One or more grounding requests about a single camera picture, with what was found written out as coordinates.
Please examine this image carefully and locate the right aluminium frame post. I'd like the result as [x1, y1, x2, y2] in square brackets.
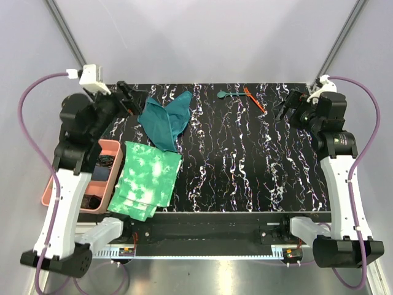
[316, 0, 369, 77]

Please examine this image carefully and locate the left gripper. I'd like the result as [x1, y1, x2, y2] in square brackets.
[87, 79, 150, 137]

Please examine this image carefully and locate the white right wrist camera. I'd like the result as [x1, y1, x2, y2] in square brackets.
[306, 74, 337, 105]

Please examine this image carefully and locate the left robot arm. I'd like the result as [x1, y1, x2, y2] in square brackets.
[20, 81, 148, 278]

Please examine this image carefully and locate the green tie-dye cloth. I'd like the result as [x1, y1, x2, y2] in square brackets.
[107, 141, 182, 222]

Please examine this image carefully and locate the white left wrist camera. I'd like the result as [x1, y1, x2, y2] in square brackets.
[66, 64, 111, 95]

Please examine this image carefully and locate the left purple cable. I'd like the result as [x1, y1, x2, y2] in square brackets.
[18, 71, 80, 294]

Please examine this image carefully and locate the teal plastic spoon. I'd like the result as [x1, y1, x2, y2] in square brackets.
[216, 91, 246, 99]

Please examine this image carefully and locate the black marble pattern mat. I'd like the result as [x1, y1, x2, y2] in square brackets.
[101, 82, 335, 213]

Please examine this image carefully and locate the brown patterned rolled cloth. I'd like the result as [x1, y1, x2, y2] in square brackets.
[81, 194, 101, 210]

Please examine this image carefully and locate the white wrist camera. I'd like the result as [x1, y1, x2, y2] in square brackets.
[306, 74, 337, 105]
[66, 64, 111, 95]

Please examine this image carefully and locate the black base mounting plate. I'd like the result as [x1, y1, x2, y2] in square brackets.
[110, 211, 331, 246]

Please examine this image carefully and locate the orange plastic fork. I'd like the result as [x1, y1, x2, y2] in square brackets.
[243, 87, 266, 114]

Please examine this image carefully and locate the left aluminium frame post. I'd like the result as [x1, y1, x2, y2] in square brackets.
[44, 0, 86, 68]

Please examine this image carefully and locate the aluminium frame post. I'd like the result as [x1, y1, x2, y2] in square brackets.
[44, 0, 86, 68]
[316, 0, 369, 77]

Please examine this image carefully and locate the aluminium front rail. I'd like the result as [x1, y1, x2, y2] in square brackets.
[93, 240, 298, 260]

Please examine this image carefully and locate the dark blue rolled cloth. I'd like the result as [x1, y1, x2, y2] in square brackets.
[91, 166, 111, 181]

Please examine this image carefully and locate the pink compartment tray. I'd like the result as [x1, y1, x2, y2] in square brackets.
[41, 140, 123, 217]

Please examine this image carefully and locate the teal satin napkin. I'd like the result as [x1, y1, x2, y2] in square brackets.
[138, 91, 192, 152]

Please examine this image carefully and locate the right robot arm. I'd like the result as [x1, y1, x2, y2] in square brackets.
[274, 90, 384, 268]

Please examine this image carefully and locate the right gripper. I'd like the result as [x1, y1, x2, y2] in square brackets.
[271, 88, 322, 133]

